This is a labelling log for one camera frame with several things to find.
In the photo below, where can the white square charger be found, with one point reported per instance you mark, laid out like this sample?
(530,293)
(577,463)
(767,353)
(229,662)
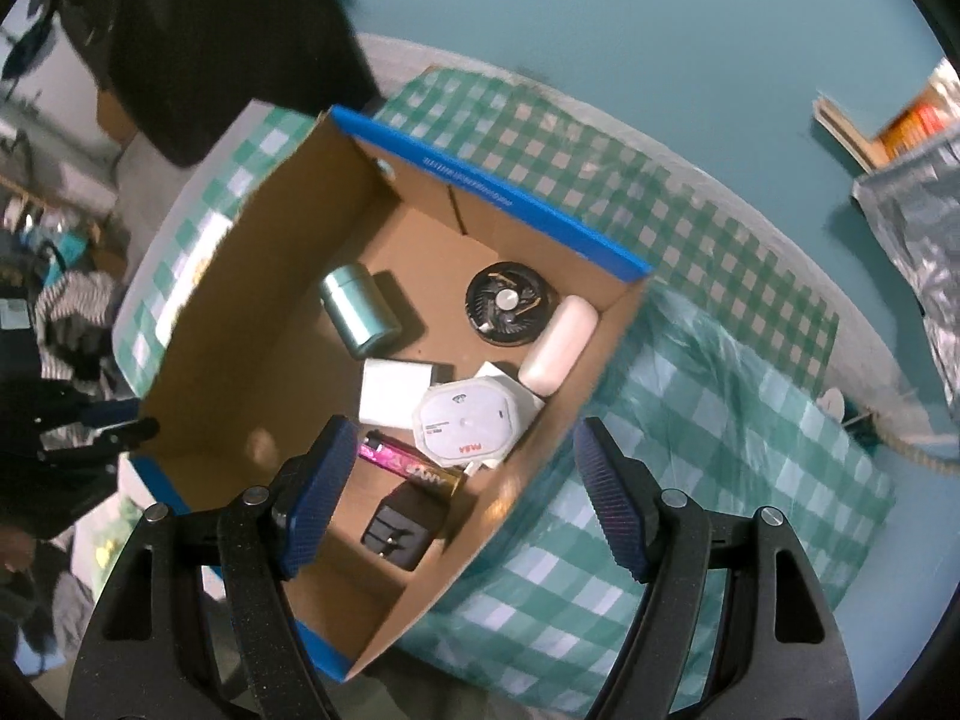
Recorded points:
(390,394)

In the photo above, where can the dark grey power adapter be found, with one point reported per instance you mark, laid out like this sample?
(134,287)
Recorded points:
(409,521)

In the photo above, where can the white oval case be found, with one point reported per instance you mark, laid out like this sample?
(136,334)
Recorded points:
(559,345)

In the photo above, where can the green beige checkered cloth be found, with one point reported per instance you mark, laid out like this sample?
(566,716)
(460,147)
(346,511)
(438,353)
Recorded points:
(600,187)

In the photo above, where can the silver crinkled curtain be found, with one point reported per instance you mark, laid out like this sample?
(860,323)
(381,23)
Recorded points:
(930,240)

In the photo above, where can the black hanging clothing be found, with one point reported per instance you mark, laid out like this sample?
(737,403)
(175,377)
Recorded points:
(225,30)

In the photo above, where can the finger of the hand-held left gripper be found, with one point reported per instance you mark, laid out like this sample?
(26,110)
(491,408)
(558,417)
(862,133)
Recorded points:
(124,431)

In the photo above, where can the cardboard piece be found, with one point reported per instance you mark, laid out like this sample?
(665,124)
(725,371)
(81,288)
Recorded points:
(844,131)

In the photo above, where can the white plug adapter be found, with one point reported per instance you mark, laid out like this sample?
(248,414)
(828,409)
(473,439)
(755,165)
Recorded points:
(525,409)

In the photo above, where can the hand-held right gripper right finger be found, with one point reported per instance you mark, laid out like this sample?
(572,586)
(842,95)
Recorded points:
(607,495)

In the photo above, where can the blue cardboard box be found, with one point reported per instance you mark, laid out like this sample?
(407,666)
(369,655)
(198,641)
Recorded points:
(255,300)

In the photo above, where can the small green round tin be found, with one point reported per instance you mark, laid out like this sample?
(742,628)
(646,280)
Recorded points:
(358,311)

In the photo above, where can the orange box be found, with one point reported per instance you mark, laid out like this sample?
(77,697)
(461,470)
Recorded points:
(919,127)

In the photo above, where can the pink gold lighter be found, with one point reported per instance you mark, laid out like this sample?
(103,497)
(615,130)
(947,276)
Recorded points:
(405,463)

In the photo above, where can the round black white fan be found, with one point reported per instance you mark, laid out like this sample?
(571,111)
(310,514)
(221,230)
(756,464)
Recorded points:
(510,304)

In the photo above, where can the green white checkered tablecloth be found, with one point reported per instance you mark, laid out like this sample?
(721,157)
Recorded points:
(712,465)

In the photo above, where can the white octagonal device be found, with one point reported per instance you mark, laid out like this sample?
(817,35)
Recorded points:
(461,420)

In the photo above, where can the striped cloth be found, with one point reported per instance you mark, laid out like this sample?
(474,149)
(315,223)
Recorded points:
(75,307)

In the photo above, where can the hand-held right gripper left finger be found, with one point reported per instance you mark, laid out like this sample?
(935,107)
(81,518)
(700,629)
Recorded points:
(319,495)

